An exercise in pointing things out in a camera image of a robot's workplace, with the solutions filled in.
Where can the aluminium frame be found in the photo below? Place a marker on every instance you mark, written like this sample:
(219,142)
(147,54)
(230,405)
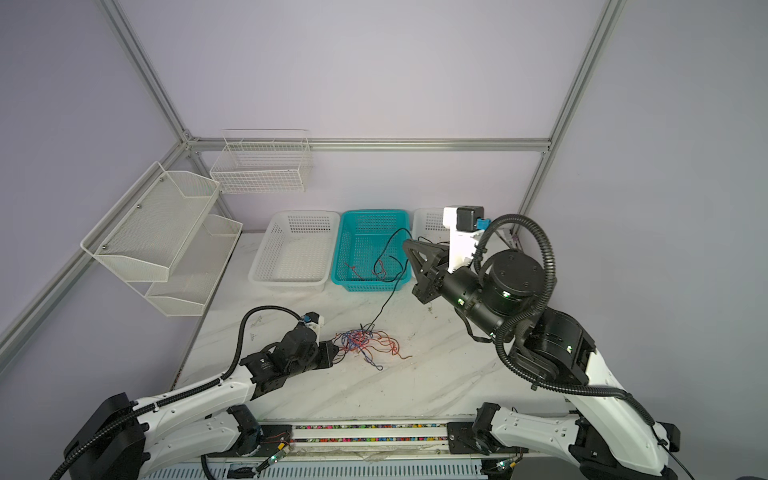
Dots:
(18,336)

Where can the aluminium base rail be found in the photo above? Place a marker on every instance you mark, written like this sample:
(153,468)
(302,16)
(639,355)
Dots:
(336,441)

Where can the left white plastic basket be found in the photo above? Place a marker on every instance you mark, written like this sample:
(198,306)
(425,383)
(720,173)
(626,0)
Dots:
(296,252)

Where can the right white plastic basket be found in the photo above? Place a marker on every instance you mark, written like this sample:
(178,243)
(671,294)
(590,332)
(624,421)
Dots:
(428,227)

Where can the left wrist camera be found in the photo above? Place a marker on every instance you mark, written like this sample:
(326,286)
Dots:
(314,322)

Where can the teal plastic basket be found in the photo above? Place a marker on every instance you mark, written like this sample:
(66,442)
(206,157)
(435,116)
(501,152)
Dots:
(368,255)

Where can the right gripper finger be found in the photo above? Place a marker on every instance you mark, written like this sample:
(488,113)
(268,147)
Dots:
(425,254)
(428,282)

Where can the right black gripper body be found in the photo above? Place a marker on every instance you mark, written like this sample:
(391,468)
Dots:
(459,286)

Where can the white plastic basket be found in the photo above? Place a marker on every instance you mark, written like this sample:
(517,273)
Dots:
(296,252)
(428,227)

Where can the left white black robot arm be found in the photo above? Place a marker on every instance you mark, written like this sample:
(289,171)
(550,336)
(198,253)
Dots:
(127,439)

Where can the white wire wall basket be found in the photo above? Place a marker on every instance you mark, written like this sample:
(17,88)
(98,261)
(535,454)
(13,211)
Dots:
(256,161)

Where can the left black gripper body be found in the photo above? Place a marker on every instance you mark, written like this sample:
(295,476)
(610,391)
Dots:
(318,358)

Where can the upper white mesh shelf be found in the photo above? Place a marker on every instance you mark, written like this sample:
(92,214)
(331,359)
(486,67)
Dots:
(145,235)

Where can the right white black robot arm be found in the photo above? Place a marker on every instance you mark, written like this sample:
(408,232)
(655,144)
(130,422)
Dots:
(499,277)

